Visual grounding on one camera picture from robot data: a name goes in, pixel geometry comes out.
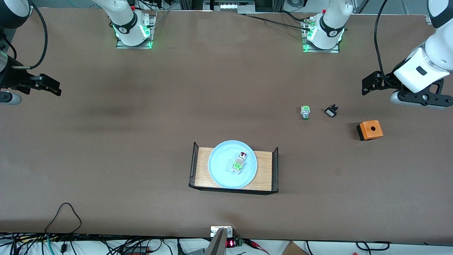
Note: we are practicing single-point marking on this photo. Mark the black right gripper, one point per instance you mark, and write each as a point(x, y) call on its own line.
point(10, 77)

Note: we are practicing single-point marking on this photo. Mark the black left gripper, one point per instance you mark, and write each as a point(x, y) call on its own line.
point(388, 79)

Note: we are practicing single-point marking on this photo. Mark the red push button switch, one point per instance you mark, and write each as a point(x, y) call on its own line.
point(238, 164)

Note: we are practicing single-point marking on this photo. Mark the light blue plate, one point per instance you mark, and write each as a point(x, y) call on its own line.
point(221, 170)

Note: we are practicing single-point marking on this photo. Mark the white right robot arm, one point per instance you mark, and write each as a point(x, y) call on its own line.
point(124, 17)

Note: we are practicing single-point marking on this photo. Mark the wooden tray black mesh sides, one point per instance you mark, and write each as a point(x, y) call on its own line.
point(263, 173)

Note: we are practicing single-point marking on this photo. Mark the white light bar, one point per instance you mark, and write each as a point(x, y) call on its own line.
point(230, 6)

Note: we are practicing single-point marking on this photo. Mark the brown cardboard piece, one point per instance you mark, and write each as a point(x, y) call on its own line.
point(292, 249)

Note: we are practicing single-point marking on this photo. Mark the orange black power strip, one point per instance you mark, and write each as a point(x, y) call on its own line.
point(136, 250)

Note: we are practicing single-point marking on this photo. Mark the red clip lead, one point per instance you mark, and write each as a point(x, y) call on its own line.
point(253, 243)

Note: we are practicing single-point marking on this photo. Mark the red digit display module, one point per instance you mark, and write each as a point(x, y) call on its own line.
point(230, 243)

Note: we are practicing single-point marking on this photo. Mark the orange button enclosure box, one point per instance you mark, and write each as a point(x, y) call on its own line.
point(371, 130)

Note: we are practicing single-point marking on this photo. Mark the black switch module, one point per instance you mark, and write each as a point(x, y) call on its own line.
point(331, 112)

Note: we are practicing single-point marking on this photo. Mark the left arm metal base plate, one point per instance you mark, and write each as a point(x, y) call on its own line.
point(320, 50)

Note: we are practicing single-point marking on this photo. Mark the green push button switch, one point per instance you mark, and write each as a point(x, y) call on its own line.
point(305, 111)

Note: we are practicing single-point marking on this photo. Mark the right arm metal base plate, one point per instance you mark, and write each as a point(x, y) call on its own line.
point(134, 46)

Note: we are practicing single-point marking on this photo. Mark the silver mount bracket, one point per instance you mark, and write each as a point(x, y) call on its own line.
point(216, 231)

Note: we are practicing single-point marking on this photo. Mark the grey metal post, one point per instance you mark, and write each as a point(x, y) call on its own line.
point(216, 246)

